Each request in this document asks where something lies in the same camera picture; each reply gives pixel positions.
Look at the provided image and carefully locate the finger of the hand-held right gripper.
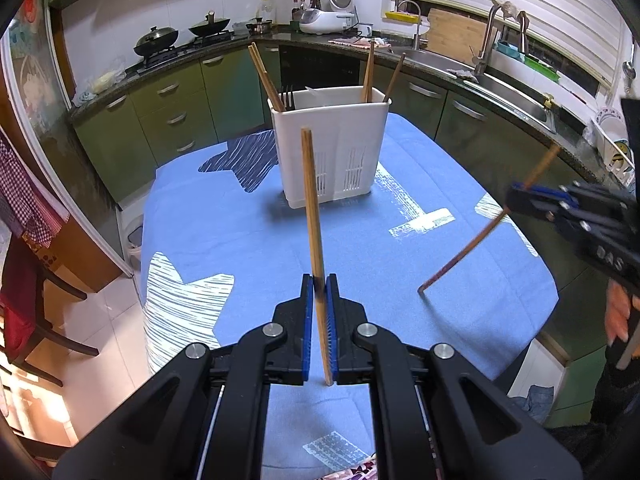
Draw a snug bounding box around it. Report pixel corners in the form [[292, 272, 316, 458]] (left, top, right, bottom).
[[505, 188, 597, 242], [520, 182, 626, 209]]

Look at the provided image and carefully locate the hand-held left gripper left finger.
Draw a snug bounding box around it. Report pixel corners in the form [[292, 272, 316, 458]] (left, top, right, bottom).
[[52, 273, 316, 480]]

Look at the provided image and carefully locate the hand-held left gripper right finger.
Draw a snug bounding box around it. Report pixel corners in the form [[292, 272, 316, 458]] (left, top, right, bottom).
[[325, 273, 583, 480]]

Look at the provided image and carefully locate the dark reddish wooden chopstick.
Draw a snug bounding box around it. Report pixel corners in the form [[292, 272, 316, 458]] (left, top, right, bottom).
[[418, 142, 562, 295]]

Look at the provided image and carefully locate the medium brown wooden chopstick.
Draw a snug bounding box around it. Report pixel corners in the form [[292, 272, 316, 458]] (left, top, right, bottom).
[[301, 129, 335, 387]]

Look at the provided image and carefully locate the white slotted utensil holder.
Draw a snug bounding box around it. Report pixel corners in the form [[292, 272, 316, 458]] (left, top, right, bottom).
[[267, 86, 392, 210]]

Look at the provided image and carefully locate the dark brown wooden chopstick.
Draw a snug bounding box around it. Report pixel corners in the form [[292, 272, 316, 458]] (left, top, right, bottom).
[[382, 52, 407, 103]]

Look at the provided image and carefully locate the light bamboo chopstick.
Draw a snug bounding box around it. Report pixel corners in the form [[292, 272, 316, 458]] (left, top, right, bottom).
[[361, 39, 376, 103]]

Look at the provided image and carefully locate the tan bamboo chopstick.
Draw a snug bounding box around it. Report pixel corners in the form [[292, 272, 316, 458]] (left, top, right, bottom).
[[252, 41, 288, 111], [248, 45, 285, 112]]

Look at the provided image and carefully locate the person's right hand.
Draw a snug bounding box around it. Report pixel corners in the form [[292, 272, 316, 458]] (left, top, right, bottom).
[[604, 280, 637, 347]]

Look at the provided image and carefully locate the white dish rack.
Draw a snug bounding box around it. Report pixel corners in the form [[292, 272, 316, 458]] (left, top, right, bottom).
[[591, 105, 637, 187]]

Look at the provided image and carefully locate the steel kitchen sink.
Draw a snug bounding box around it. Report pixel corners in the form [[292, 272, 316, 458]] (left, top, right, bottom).
[[410, 50, 557, 133]]

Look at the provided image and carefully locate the floral cloth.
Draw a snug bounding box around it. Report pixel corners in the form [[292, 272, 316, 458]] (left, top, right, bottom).
[[324, 452, 379, 480]]

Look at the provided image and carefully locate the blue printed tablecloth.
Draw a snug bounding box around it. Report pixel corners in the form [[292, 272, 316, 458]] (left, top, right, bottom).
[[140, 112, 560, 480]]

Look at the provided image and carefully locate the green plastic tray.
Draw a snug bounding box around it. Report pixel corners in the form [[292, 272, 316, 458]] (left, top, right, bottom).
[[495, 40, 561, 81]]

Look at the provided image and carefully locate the slim steel faucet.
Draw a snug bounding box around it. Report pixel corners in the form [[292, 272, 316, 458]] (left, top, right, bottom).
[[515, 10, 532, 57]]

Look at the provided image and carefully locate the person's dark clothing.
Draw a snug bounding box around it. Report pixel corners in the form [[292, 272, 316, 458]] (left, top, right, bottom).
[[542, 345, 640, 480]]

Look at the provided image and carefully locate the tall steel faucet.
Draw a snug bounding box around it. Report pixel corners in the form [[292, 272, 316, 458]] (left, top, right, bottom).
[[472, 4, 507, 76]]

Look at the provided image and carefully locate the blue crumpled cloth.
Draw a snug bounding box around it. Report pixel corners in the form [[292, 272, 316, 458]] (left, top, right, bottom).
[[520, 385, 556, 426]]

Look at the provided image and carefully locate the wooden cutting board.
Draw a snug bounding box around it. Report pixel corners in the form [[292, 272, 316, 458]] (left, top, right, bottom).
[[426, 8, 493, 53]]

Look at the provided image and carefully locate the white trash bin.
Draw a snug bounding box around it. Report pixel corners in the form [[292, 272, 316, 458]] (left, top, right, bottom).
[[126, 212, 146, 273]]

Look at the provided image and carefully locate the yellow-green sink rack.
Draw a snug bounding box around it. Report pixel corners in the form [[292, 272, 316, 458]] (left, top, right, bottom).
[[383, 10, 431, 24]]

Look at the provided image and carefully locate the pink dish cloth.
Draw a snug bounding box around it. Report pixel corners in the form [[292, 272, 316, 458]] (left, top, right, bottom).
[[327, 36, 393, 49]]

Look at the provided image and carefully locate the white countertop multicooker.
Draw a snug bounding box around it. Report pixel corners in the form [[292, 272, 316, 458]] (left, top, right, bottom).
[[298, 8, 359, 36]]

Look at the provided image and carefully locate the wooden chair red cushion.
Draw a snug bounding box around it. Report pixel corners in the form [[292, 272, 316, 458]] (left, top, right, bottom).
[[0, 232, 99, 388]]

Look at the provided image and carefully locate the black gas stove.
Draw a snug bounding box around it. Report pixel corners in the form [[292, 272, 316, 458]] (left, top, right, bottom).
[[137, 30, 235, 66]]

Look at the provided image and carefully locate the red checkered cloth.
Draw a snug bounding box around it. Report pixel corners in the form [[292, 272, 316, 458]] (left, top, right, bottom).
[[0, 127, 69, 250]]

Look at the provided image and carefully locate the black wok with lid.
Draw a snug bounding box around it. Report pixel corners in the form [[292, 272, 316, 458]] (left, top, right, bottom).
[[187, 10, 232, 37], [132, 25, 180, 57]]

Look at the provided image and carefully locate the clear plastic bag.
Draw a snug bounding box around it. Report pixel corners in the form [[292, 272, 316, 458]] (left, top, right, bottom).
[[75, 69, 127, 107]]

